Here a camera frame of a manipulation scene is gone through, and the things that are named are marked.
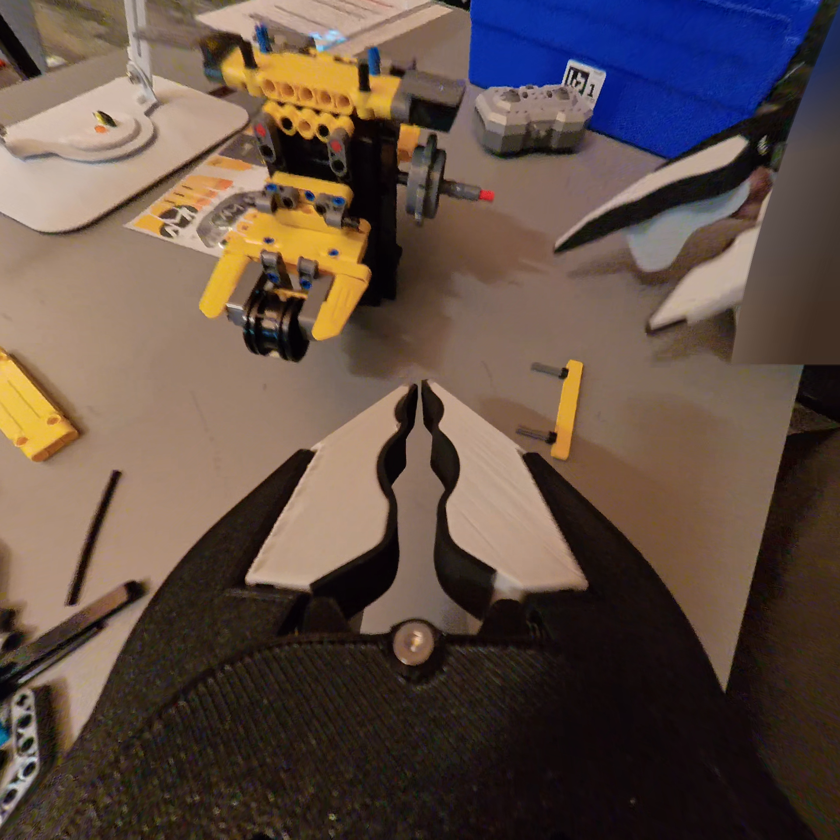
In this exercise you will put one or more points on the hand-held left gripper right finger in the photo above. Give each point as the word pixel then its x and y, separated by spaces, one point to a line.
pixel 505 512

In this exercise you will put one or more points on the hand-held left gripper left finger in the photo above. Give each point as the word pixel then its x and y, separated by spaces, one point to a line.
pixel 328 512

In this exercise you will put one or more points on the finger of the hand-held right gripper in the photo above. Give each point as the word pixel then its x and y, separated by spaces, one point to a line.
pixel 689 167
pixel 712 282

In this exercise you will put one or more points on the person's right hand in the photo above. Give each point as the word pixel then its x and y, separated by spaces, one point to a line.
pixel 754 190

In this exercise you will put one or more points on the yellow toy beam with pins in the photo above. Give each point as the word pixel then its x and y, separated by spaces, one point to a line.
pixel 568 407

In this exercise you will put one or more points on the blue plastic bin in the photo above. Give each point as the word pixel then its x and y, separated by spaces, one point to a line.
pixel 656 39

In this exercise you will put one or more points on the thin black rod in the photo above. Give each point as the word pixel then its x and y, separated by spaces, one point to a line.
pixel 95 535

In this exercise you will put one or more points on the long black toy beam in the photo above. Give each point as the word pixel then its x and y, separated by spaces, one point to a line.
pixel 98 607

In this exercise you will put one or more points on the yellow black toy machine model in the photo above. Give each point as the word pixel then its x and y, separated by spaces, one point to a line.
pixel 302 243

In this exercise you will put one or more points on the yellow toy panel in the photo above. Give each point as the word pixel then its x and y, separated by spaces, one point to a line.
pixel 29 413

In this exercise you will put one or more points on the sticker sheet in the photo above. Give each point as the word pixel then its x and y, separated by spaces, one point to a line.
pixel 190 210

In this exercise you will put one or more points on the white paper sheet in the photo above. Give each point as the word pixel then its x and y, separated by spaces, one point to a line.
pixel 341 16

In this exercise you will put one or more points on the white stand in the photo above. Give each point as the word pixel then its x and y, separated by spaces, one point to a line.
pixel 79 134

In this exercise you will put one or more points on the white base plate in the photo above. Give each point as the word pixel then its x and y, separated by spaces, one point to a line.
pixel 184 118

